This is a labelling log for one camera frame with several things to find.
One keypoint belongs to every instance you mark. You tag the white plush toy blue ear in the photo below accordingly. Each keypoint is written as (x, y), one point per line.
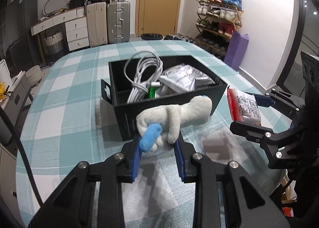
(159, 126)

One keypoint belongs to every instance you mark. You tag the woven laundry basket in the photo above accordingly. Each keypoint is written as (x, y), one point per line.
(55, 46)

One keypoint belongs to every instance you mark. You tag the checkered teal tablecloth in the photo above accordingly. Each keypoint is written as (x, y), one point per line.
(69, 122)

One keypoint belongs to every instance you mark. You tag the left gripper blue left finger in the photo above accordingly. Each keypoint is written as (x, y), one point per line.
(134, 157)

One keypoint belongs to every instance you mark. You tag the purple bag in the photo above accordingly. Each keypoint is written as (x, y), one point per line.
(236, 50)

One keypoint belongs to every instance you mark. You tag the white drawer desk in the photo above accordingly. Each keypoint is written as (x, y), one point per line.
(74, 25)

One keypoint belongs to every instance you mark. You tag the red white packet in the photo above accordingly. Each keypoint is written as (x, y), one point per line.
(243, 107)

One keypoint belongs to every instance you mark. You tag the dark grey refrigerator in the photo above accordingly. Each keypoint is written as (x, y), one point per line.
(20, 15)

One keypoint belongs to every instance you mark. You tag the round white stool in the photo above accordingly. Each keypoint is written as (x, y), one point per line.
(34, 75)

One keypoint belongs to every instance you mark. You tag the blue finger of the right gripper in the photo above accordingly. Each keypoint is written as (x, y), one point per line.
(263, 100)
(252, 133)

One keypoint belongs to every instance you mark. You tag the silver suitcase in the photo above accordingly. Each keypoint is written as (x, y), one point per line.
(118, 22)

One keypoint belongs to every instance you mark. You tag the beige suitcase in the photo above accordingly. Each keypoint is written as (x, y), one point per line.
(96, 24)

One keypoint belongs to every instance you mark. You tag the grey side cabinet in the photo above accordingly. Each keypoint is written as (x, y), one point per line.
(14, 104)

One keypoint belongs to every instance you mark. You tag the wooden shoe rack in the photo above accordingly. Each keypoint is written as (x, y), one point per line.
(217, 22)

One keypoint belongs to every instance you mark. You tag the black open box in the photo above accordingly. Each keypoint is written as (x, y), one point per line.
(116, 91)

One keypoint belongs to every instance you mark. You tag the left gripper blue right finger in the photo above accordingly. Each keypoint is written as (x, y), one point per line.
(180, 158)

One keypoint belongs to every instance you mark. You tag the white appliance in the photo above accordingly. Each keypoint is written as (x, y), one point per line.
(5, 74)

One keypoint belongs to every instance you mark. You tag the wooden door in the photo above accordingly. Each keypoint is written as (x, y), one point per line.
(156, 16)

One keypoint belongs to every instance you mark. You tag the green medicine packet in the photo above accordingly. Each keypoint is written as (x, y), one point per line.
(180, 79)

